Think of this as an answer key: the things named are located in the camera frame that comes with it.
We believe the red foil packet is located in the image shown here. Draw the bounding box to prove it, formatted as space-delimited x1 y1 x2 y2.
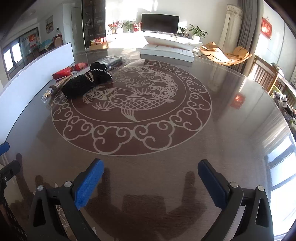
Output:
52 62 88 80

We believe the white TV cabinet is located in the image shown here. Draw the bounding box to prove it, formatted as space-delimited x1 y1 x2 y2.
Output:
144 32 203 51

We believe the clear plastic wrapped book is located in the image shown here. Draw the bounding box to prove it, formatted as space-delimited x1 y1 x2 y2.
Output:
96 56 123 71

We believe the red wall hanging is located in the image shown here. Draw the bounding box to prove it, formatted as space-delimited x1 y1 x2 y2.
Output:
261 18 272 39

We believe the green potted plant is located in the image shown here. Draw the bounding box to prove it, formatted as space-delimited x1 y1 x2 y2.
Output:
189 24 208 42

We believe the dark glass display cabinet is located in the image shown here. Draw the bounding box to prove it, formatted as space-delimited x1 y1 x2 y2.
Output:
81 0 106 49

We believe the wooden chair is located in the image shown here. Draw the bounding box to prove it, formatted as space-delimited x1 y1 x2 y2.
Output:
251 56 278 94

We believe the black flat television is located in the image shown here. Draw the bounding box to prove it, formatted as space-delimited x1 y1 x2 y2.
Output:
142 14 179 34

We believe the orange lounge chair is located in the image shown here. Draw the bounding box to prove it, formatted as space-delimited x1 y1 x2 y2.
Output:
200 42 252 66

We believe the black beaded fabric bundle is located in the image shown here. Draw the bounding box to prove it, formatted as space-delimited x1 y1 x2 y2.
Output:
88 62 112 84

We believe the white cardboard storage box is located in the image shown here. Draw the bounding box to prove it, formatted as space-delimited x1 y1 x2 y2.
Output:
0 43 74 143

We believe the white flat box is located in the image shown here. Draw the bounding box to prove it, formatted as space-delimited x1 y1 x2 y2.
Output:
140 44 194 63

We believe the grey curtain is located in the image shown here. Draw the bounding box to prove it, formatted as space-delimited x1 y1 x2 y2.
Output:
235 0 258 70

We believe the red flower arrangement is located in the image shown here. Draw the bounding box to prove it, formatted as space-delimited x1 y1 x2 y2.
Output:
108 20 121 34

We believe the framed wall painting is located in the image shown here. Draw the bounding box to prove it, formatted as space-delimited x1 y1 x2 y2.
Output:
45 15 54 34

